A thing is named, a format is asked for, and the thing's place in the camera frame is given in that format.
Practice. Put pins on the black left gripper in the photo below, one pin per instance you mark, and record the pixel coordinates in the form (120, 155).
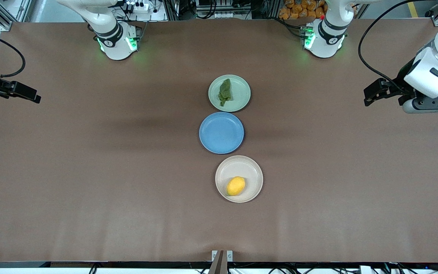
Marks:
(400, 81)

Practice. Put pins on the green lettuce leaf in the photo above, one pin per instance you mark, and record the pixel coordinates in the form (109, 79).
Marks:
(225, 92)

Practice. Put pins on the yellow lemon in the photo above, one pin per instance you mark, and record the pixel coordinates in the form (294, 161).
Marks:
(236, 186)

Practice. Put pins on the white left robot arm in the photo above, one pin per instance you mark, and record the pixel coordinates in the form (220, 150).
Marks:
(327, 38)

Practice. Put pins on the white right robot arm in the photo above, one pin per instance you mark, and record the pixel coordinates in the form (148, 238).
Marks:
(112, 38)

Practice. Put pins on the orange snack packets bag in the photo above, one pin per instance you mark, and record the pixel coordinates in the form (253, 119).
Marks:
(299, 9)

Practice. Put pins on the light green plate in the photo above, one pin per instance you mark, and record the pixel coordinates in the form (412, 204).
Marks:
(242, 95)

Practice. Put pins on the white power strip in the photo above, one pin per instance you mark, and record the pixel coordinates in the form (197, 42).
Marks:
(139, 6)

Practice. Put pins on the beige plate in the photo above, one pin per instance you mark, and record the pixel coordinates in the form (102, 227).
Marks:
(249, 171)

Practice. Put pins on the blue plate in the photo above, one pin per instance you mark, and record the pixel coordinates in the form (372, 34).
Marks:
(221, 133)

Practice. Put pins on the metal equipment rack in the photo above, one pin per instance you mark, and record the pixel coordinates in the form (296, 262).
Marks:
(173, 9)

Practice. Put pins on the small white adapter box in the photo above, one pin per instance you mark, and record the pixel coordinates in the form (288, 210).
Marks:
(365, 270)

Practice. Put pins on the aluminium frame profile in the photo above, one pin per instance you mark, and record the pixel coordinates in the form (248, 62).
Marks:
(437, 21)
(4, 21)

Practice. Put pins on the metal bracket with brown post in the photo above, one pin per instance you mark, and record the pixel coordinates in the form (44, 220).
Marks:
(222, 262)

